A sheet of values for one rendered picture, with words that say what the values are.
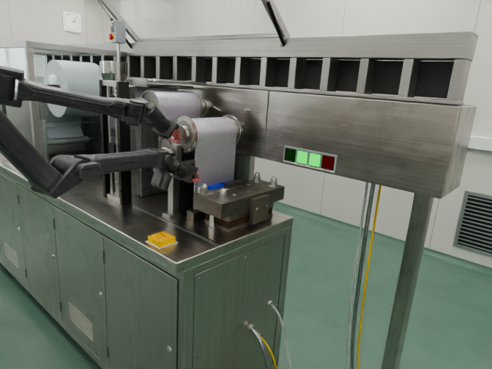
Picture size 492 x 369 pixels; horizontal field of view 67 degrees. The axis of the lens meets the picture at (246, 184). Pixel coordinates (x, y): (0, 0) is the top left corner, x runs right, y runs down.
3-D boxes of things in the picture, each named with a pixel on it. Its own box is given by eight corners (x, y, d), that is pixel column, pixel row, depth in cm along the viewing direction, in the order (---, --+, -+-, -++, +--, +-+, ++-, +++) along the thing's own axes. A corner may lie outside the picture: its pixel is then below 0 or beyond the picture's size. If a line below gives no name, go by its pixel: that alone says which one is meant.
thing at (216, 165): (193, 192, 153) (195, 148, 149) (232, 183, 171) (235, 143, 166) (194, 192, 153) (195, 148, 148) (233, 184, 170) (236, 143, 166)
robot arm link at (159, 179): (168, 154, 130) (148, 148, 133) (157, 184, 128) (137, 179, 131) (184, 164, 141) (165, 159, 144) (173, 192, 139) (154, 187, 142)
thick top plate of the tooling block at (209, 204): (192, 208, 149) (192, 193, 148) (256, 190, 179) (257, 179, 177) (220, 219, 139) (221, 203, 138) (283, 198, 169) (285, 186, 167)
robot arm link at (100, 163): (80, 162, 94) (50, 153, 98) (79, 183, 95) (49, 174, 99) (176, 151, 133) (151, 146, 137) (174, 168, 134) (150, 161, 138)
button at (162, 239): (147, 241, 133) (147, 235, 132) (163, 236, 138) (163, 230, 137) (159, 248, 128) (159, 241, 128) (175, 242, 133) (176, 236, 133)
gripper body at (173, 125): (170, 139, 139) (159, 127, 133) (153, 132, 145) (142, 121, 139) (180, 125, 141) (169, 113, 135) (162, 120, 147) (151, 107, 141)
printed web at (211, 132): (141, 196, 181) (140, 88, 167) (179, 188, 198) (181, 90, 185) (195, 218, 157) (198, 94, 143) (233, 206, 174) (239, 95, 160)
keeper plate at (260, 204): (248, 223, 153) (250, 198, 150) (263, 218, 160) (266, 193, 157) (253, 225, 151) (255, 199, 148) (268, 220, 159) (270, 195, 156)
